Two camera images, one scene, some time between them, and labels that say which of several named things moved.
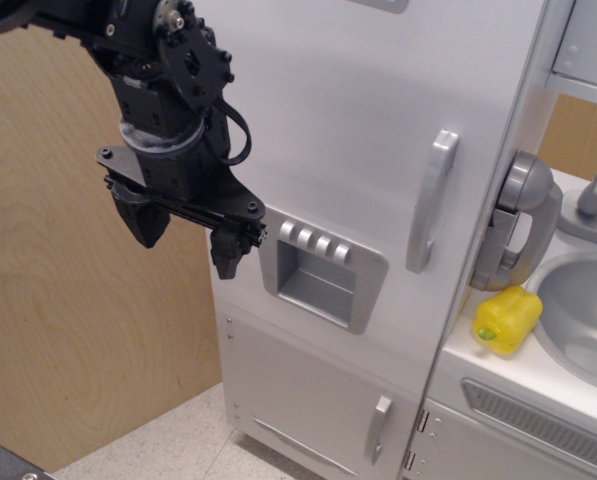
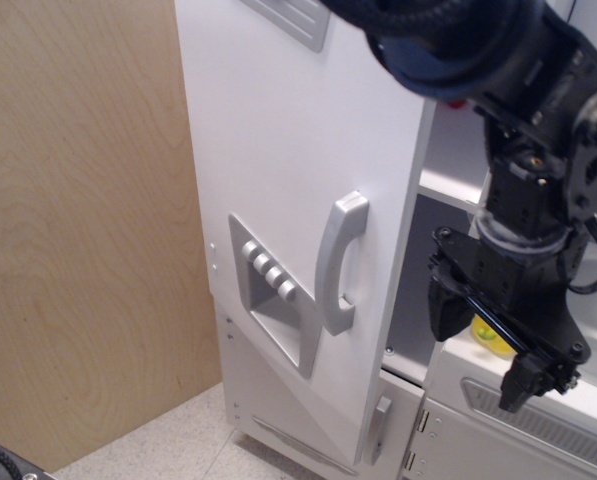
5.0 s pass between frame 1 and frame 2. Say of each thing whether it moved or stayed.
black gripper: moved
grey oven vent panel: stayed
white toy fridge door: moved
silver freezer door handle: stayed
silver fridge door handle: moved
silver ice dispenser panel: moved
